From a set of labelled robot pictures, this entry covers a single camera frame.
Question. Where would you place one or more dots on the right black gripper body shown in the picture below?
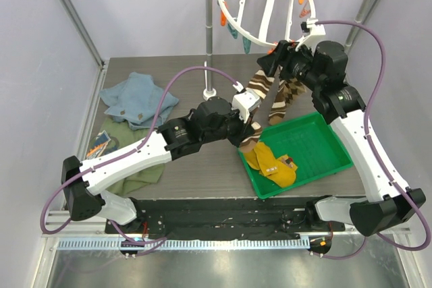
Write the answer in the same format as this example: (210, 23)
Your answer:
(281, 56)

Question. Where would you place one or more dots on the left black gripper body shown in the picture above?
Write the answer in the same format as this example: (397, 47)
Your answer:
(233, 129)

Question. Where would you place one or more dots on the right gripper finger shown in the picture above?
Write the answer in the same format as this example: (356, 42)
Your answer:
(282, 49)
(269, 64)

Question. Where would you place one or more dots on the brown striped sock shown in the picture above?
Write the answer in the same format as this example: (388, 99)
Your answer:
(279, 106)
(260, 84)

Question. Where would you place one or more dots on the yellow sock with patch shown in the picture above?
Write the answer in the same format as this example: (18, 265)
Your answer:
(281, 171)

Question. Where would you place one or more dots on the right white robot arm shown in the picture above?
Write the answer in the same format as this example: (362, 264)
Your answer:
(389, 200)

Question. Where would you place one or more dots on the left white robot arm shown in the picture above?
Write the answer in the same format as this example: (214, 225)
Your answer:
(86, 182)

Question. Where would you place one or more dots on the white round clip hanger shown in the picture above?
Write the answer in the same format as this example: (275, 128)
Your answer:
(266, 1)

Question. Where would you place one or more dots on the brown argyle sock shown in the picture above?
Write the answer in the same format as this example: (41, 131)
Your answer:
(292, 89)

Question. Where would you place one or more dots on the blue cloth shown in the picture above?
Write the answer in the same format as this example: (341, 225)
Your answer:
(136, 100)

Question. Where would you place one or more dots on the green plastic tray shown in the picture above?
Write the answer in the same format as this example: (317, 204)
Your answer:
(312, 145)

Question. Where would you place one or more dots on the green t-shirt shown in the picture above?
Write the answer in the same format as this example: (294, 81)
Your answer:
(113, 136)

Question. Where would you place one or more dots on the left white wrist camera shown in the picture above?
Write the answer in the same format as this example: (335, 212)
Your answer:
(246, 102)

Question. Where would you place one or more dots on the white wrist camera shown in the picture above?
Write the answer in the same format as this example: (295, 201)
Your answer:
(246, 102)
(312, 31)

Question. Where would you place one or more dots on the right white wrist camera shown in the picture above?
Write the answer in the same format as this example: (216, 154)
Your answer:
(312, 31)

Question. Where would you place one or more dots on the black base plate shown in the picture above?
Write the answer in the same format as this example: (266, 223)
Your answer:
(227, 219)

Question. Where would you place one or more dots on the white slotted cable duct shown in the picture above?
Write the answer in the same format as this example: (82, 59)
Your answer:
(117, 243)

